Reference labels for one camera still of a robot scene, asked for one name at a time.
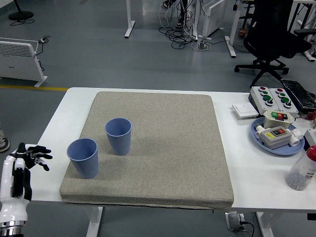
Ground blue ribbed plastic cup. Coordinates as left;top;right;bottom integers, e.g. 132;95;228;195
66;138;99;180
105;118;132;156

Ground black wrapped keyboard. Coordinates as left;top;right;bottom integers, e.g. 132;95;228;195
280;78;316;111

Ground white wall switch plate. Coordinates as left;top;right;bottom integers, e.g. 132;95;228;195
231;102;259;121

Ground clear bottle with red cap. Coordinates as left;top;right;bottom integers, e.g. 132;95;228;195
285;145;316;192

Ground person's white grey shoe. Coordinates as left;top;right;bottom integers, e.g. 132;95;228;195
0;136;11;153

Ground black fan stand base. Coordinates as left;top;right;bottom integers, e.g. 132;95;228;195
8;0;35;21

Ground white power strip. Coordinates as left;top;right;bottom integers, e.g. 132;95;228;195
197;41;212;52

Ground cream three-button switch box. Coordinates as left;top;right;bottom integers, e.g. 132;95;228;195
263;110;296;129

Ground silver floor socket box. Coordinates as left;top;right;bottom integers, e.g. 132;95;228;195
225;211;247;232

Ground white pipe fitting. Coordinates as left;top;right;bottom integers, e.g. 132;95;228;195
288;128;304;147

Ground blue round plate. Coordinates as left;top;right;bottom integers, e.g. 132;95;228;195
250;117;306;156

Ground white desk leg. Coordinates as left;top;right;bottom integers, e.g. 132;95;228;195
124;0;136;39
292;0;316;62
191;0;198;42
224;0;244;59

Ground white table leg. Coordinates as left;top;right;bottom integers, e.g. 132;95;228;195
86;206;104;237
255;211;275;237

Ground white push-button control box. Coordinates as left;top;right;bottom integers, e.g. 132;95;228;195
248;85;281;116
268;87;300;119

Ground grey two-button switch box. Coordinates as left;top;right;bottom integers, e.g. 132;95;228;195
259;126;292;151

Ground black office chair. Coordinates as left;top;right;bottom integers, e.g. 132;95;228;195
234;0;313;88

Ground grey-brown foam mat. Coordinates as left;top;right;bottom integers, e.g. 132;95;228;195
59;91;235;210

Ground small white plug fitting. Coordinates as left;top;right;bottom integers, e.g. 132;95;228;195
255;124;265;139

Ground black floor socket cable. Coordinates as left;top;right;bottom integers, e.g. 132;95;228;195
239;221;255;237

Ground red yellow wire bundle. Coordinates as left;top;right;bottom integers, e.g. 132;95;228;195
297;112;316;128

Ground black cable tangle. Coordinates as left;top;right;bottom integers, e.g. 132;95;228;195
158;24;198;49

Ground black fan cable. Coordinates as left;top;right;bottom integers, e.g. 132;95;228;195
9;19;35;27

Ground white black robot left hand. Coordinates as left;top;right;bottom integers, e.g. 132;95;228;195
0;142;53;224

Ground narrow white panel heater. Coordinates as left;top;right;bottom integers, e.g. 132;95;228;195
198;0;228;40

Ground wide white panel heater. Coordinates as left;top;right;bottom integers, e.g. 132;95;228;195
0;37;48;88

